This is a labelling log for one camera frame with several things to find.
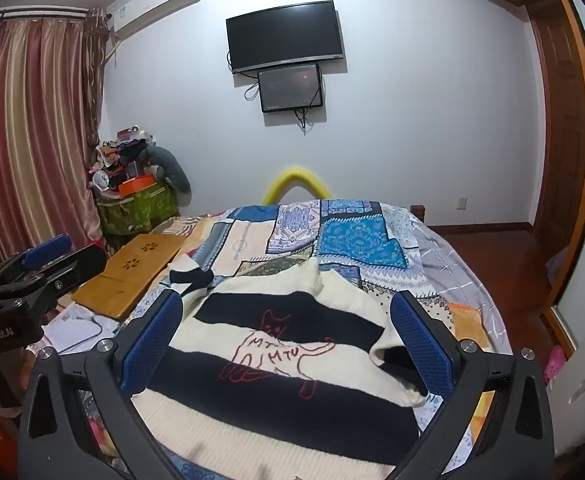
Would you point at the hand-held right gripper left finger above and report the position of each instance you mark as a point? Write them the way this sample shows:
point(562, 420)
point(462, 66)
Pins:
point(152, 347)

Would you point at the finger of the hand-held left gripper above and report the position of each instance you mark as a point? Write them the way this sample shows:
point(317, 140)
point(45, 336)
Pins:
point(82, 265)
point(45, 252)

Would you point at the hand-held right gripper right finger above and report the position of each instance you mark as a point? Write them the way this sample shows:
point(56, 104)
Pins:
point(420, 347)

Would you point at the black white striped sweater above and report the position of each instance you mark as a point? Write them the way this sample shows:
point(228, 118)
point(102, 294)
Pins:
point(297, 310)

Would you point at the wooden lap desk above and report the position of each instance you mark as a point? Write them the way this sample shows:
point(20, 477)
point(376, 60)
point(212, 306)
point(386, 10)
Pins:
point(122, 270)

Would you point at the white cloth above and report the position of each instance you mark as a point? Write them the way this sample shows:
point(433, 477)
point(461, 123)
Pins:
point(72, 330)

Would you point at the orange box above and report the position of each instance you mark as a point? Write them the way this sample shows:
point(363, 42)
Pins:
point(135, 185)

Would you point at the pile of household clutter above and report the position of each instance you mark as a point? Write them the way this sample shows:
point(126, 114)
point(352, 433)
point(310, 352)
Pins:
point(120, 155)

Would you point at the red striped curtain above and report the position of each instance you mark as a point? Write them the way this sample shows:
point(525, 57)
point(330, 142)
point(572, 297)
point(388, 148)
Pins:
point(27, 135)

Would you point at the patchwork printed blanket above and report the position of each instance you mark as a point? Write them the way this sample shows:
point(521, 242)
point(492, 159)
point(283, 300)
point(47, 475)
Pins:
point(352, 240)

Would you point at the grey plush toy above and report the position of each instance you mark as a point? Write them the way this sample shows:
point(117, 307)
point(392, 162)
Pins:
point(172, 170)

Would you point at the pink slipper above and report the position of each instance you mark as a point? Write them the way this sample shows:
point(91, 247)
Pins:
point(555, 365)

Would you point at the yellow foam tube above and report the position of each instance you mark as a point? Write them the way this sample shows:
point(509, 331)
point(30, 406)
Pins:
point(295, 172)

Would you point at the brown wooden door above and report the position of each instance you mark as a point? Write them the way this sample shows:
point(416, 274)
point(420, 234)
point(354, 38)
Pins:
point(557, 135)

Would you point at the white air conditioner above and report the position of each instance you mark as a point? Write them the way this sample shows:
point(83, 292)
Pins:
point(157, 2)

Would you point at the small black monitor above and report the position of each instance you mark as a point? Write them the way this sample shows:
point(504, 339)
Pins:
point(290, 87)

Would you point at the brown wooden bed post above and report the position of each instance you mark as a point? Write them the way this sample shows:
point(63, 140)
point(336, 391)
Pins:
point(417, 211)

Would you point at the white curtain rail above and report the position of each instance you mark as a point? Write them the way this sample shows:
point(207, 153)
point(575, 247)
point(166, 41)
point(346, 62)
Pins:
point(32, 13)

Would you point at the black wall television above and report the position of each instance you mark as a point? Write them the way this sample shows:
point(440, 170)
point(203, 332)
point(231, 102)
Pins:
point(285, 35)

